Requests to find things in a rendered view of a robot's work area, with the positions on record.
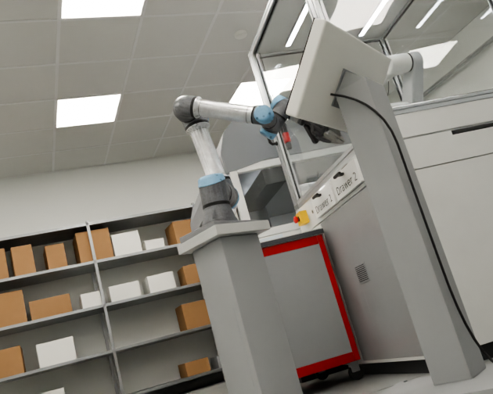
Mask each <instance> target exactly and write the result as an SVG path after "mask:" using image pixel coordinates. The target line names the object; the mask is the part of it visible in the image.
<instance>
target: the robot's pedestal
mask: <svg viewBox="0 0 493 394"><path fill-rule="evenodd" d="M269 229H271V228H270V225H269V222H268V220H257V221H248V222H239V223H231V224H215V225H214V226H212V227H210V228H208V229H207V230H205V231H203V232H201V233H199V234H198V235H196V236H194V237H192V238H191V239H189V240H187V241H186V242H183V243H182V244H181V245H178V246H177V248H178V254H179V255H185V254H192V253H193V256H194V260H195V263H196V269H197V272H198V275H199V278H200V284H201V287H202V290H203V296H204V299H205V303H206V306H207V312H208V315H209V318H210V322H211V327H212V331H213V334H214V339H215V342H216V346H217V349H218V355H219V358H220V361H221V367H222V370H223V374H224V377H225V383H226V386H227V390H228V393H229V394H303V392H302V389H301V386H300V381H299V378H298V375H297V370H296V368H295V364H294V362H293V357H292V353H291V351H290V345H289V343H288V339H287V337H286V332H285V328H284V326H283V322H282V318H281V315H280V312H279V307H278V304H277V301H276V298H275V293H274V290H273V287H272V282H271V279H270V276H269V273H268V268H267V265H266V262H265V259H264V254H263V252H262V248H261V243H260V241H259V237H258V235H259V234H261V233H263V232H265V231H267V230H269Z"/></svg>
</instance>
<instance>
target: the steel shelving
mask: <svg viewBox="0 0 493 394"><path fill-rule="evenodd" d="M194 205H195V204H194V202H192V203H191V205H187V206H180V207H175V208H170V209H165V210H157V211H152V212H148V213H139V214H135V215H130V216H125V217H117V218H112V219H107V220H99V221H94V222H88V221H85V224H76V225H72V226H67V227H58V228H54V229H49V230H44V231H36V232H31V233H26V234H22V235H14V236H9V237H4V238H0V249H5V252H8V251H10V248H12V247H17V246H22V245H31V247H33V246H38V245H46V244H50V243H54V242H62V241H67V240H71V239H74V235H75V233H79V232H83V231H87V232H88V239H89V242H90V246H91V251H92V258H93V261H89V262H85V263H78V264H74V265H70V266H66V267H59V268H55V269H51V270H44V271H39V272H35V273H31V274H24V275H20V276H15V277H11V278H4V279H0V292H1V291H5V290H10V289H14V288H21V287H24V286H28V285H36V284H40V283H43V282H47V281H55V280H59V279H62V278H69V277H73V276H78V275H82V274H88V273H91V275H92V281H93V285H94V289H95V292H96V291H98V289H97V285H96V282H95V275H94V272H96V277H97V280H98V284H99V291H100V295H101V299H102V303H103V304H102V305H98V306H92V307H89V308H85V309H81V310H75V311H71V312H68V313H61V314H58V315H54V316H51V317H44V318H41V319H37V320H33V321H28V322H23V323H20V324H14V325H10V326H7V327H3V328H0V337H2V336H6V335H11V334H16V333H19V332H22V331H29V330H32V329H35V328H42V327H45V326H49V325H52V324H58V323H62V322H65V321H72V320H75V319H78V318H82V317H88V316H91V315H95V314H99V316H100V320H101V324H102V327H103V334H104V339H105V343H106V349H107V351H106V352H102V353H97V354H93V355H91V356H85V357H82V358H78V359H75V360H70V361H67V362H63V363H60V364H55V365H52V366H48V367H43V368H40V369H37V370H33V371H28V372H24V373H22V374H16V375H13V376H9V377H6V378H1V379H0V385H1V384H5V383H8V382H11V381H16V380H20V379H22V378H28V377H31V376H35V375H37V374H43V373H46V372H49V371H54V370H58V369H60V368H64V367H69V366H73V365H75V364H81V363H84V362H87V361H90V360H96V359H99V358H102V357H105V356H108V357H109V362H110V369H111V372H112V376H113V383H114V388H115V392H116V394H119V391H118V387H117V380H116V376H115V372H114V368H113V361H112V357H111V355H113V358H114V363H115V366H116V370H117V377H118V381H119V385H120V389H121V394H124V387H123V383H122V379H121V373H120V368H119V364H118V361H117V353H122V352H126V351H128V350H132V349H137V348H140V347H143V346H149V345H152V344H155V343H158V342H164V341H167V340H170V339H173V338H178V337H182V336H185V335H191V334H193V333H197V332H200V331H205V330H208V329H211V330H212V327H211V324H208V325H204V326H201V327H198V328H193V329H189V330H186V331H180V332H177V333H174V334H171V335H165V336H162V337H159V338H154V339H150V340H147V341H144V342H139V343H135V344H132V345H129V346H124V347H120V348H117V349H115V346H114V342H113V335H112V331H111V327H110V320H109V317H108V313H107V312H108V311H112V310H118V309H121V308H125V307H129V306H134V305H138V304H142V303H147V302H152V301H155V300H158V299H165V298H168V297H172V296H178V295H181V294H185V293H188V292H195V291H198V290H201V291H202V294H203V290H202V287H201V284H200V282H197V283H194V284H190V285H184V286H180V287H177V288H170V289H167V290H163V291H159V292H153V293H150V294H146V295H140V296H136V297H132V298H129V299H122V300H119V301H116V302H111V303H106V302H105V298H104V294H103V287H102V283H101V279H100V275H99V271H101V270H107V269H111V268H115V267H122V266H126V265H130V264H134V263H141V262H145V261H149V260H156V259H160V258H164V257H168V256H175V255H179V254H178V248H177V246H178V245H181V243H179V244H175V245H168V246H164V247H160V248H155V249H148V250H144V251H140V252H136V253H129V254H124V255H120V256H113V257H109V258H105V259H101V260H96V257H95V250H94V245H93V242H92V235H91V231H92V230H97V229H101V228H106V227H108V230H109V233H110V232H115V231H122V230H127V229H131V228H136V227H144V226H148V225H152V224H160V223H165V222H169V221H174V220H182V219H183V220H186V218H190V217H191V216H192V210H193V207H194ZM203 299H204V296H203ZM103 313H104V314H105V318H106V325H107V329H108V332H109V337H110V344H111V347H112V349H111V350H110V346H109V342H108V338H107V334H106V327H105V323H104V320H103ZM212 334H213V331H212ZM213 337H214V334H213ZM214 343H215V346H216V342H215V339H214ZM216 350H217V353H218V349H217V346H216ZM218 356H219V355H218ZM218 371H222V374H223V370H222V367H220V368H216V369H211V371H207V372H203V373H201V374H196V375H193V376H190V377H187V378H179V379H177V380H174V381H169V382H166V383H163V384H160V385H155V386H153V387H150V388H147V389H142V390H139V391H137V392H132V393H128V394H143V393H147V392H152V391H154V390H157V389H162V388H164V387H168V386H170V385H175V384H178V383H181V382H184V381H188V380H191V379H194V378H198V377H202V376H204V375H207V374H212V373H215V372H218ZM223 377H224V374H223ZM224 380H225V377H224Z"/></svg>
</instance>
